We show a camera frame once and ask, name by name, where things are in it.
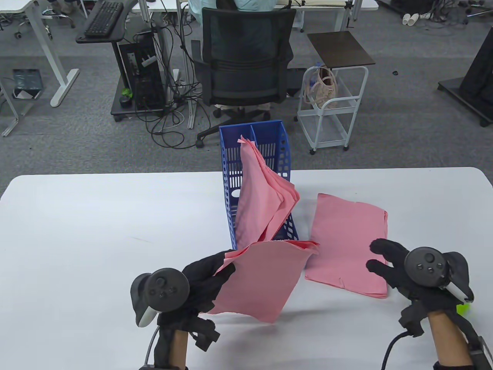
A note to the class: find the beige handbag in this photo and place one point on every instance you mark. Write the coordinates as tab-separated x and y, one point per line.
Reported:
323	92

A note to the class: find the black floor stand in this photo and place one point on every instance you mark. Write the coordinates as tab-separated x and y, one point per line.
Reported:
477	77

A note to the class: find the person's left forearm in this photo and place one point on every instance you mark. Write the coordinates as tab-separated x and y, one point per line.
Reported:
179	347

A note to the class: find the person's right forearm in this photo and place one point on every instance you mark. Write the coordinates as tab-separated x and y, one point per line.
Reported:
446	339

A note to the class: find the pink paper stack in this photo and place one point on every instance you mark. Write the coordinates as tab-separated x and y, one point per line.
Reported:
290	196
262	281
254	204
346	239

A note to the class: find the green plastic bowl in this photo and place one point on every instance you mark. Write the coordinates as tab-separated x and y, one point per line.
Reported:
463	308

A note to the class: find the black handheld controller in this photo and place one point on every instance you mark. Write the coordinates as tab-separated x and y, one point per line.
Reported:
425	266
165	289

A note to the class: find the white rolling cart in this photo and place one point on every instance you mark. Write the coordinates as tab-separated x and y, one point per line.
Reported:
327	133

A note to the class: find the small green object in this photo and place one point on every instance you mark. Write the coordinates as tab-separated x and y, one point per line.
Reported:
126	93

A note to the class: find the white plastic cup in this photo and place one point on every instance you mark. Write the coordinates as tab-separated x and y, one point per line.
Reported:
406	19
414	19

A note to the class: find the dark teal floor box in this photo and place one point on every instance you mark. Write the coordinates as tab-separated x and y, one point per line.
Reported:
27	81

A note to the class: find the black mesh office chair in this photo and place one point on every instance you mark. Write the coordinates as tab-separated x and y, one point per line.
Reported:
246	77

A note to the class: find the person's left hand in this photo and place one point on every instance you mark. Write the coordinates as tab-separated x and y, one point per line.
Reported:
204	281

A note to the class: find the white desk frame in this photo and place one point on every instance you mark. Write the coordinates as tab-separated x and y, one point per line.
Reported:
10	127

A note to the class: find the person's right hand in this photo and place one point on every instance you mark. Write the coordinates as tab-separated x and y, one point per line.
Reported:
396	269

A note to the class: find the black computer cart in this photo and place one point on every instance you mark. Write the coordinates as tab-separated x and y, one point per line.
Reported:
127	111

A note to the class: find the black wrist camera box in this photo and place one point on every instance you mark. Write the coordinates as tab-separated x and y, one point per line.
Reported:
483	356

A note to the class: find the blue plastic file holder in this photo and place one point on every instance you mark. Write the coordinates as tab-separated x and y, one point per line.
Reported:
269	135

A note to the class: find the black keyboard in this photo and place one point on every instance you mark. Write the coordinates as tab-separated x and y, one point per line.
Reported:
104	19

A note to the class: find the black computer tower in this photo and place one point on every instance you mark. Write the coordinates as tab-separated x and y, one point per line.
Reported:
148	84

